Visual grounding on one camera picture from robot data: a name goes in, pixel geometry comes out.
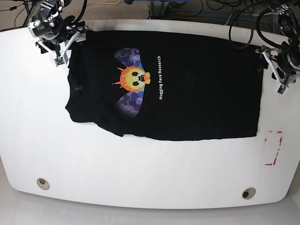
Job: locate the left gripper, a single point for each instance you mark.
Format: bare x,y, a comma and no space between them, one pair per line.
285,63

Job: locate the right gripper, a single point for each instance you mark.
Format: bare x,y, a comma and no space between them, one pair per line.
54,33

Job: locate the black graphic t-shirt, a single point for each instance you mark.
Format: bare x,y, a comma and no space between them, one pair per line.
165,86

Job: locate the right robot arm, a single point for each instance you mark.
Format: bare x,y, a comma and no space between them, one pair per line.
50,10

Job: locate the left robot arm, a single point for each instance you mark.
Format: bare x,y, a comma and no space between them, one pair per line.
286,21

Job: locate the black tripod stand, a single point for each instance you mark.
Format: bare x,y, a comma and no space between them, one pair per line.
29,6

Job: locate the red tape rectangle marking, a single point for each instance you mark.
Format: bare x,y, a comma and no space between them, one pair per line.
271,147

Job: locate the right table grommet hole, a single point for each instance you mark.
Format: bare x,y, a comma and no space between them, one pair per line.
249,193

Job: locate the table grommet hole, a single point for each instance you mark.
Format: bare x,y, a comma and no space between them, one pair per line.
43,184
249,193

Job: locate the left table grommet hole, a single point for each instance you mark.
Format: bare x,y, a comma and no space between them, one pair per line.
43,184

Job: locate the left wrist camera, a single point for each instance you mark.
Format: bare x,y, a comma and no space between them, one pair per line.
280,88

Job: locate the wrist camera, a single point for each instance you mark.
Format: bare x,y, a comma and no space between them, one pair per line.
280,88
60,60

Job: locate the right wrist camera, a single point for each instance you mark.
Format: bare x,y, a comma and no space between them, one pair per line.
60,60

